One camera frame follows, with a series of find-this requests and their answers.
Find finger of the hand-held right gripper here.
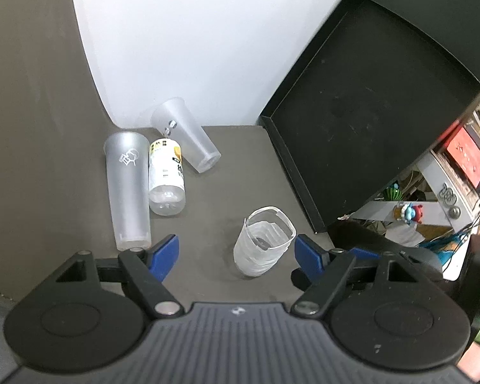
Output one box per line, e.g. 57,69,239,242
327,219,443,277

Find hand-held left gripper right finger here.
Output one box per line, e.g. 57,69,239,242
291,235,443,318

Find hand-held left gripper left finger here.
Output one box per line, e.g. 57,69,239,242
44,235,183,318

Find ribbed translucent plastic cup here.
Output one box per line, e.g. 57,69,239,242
233,206,297,278

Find tall frosted cup with logo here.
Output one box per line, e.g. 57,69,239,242
104,131,153,251

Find frosted plastic cup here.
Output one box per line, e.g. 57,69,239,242
151,97,221,174

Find person's right hand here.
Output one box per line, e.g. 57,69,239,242
459,344,480,384

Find small colourful toy figure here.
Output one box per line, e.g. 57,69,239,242
393,202,425,225

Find clear bottle with yellow label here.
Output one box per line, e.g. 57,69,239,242
148,138,187,216

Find white appliance with knobs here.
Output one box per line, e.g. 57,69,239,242
354,150,480,281

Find red box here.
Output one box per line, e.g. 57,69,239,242
444,125,480,189

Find black tray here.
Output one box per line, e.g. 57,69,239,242
257,0,480,235

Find white backdrop board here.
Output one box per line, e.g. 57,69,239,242
68,0,369,129

